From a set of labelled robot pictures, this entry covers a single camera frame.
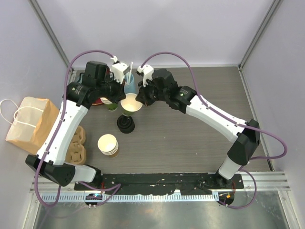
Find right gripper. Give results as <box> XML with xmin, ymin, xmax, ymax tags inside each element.
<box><xmin>137</xmin><ymin>77</ymin><xmax>169</xmax><ymax>106</ymax></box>

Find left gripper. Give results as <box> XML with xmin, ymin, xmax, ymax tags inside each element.
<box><xmin>96</xmin><ymin>73</ymin><xmax>126</xmax><ymax>104</ymax></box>

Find brown paper cup stack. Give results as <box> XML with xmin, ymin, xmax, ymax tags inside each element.
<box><xmin>97</xmin><ymin>134</ymin><xmax>119</xmax><ymax>158</ymax></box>

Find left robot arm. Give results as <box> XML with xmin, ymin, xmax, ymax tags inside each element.
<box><xmin>25</xmin><ymin>61</ymin><xmax>130</xmax><ymax>190</ymax></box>

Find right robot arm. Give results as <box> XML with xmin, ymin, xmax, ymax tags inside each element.
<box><xmin>136</xmin><ymin>65</ymin><xmax>260</xmax><ymax>188</ymax></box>

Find green paper cup stack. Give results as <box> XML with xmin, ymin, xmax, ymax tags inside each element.
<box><xmin>101</xmin><ymin>97</ymin><xmax>118</xmax><ymax>112</ymax></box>

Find light blue straw holder cup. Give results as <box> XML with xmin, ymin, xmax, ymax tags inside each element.
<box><xmin>124</xmin><ymin>74</ymin><xmax>137</xmax><ymax>94</ymax></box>

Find red round plate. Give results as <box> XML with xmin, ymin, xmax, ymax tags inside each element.
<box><xmin>92</xmin><ymin>98</ymin><xmax>103</xmax><ymax>106</ymax></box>

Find black lid stack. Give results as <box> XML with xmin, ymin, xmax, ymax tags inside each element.
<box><xmin>117</xmin><ymin>115</ymin><xmax>135</xmax><ymax>134</ymax></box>

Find cardboard cup carrier stack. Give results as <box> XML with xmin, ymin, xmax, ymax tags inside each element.
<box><xmin>65</xmin><ymin>126</ymin><xmax>87</xmax><ymax>165</ymax></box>

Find brown paper bag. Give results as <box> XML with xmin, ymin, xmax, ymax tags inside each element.
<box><xmin>1</xmin><ymin>96</ymin><xmax>59</xmax><ymax>155</ymax></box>

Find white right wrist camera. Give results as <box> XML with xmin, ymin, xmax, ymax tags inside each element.
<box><xmin>136</xmin><ymin>64</ymin><xmax>154</xmax><ymax>87</ymax></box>

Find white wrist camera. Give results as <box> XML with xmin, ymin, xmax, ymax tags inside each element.
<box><xmin>136</xmin><ymin>64</ymin><xmax>154</xmax><ymax>87</ymax></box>
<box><xmin>110</xmin><ymin>56</ymin><xmax>130</xmax><ymax>84</ymax></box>

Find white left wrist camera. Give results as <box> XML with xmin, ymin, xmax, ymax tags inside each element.
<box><xmin>110</xmin><ymin>56</ymin><xmax>130</xmax><ymax>84</ymax></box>

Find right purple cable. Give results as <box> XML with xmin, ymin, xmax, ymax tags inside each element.
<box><xmin>141</xmin><ymin>52</ymin><xmax>288</xmax><ymax>210</ymax></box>

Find purple cable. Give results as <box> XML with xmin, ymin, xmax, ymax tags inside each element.
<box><xmin>141</xmin><ymin>52</ymin><xmax>288</xmax><ymax>210</ymax></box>
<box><xmin>34</xmin><ymin>49</ymin><xmax>122</xmax><ymax>208</ymax></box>

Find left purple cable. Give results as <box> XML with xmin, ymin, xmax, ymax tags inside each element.
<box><xmin>34</xmin><ymin>49</ymin><xmax>122</xmax><ymax>208</ymax></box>

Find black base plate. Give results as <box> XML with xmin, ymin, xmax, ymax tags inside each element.
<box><xmin>73</xmin><ymin>172</ymin><xmax>244</xmax><ymax>195</ymax></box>

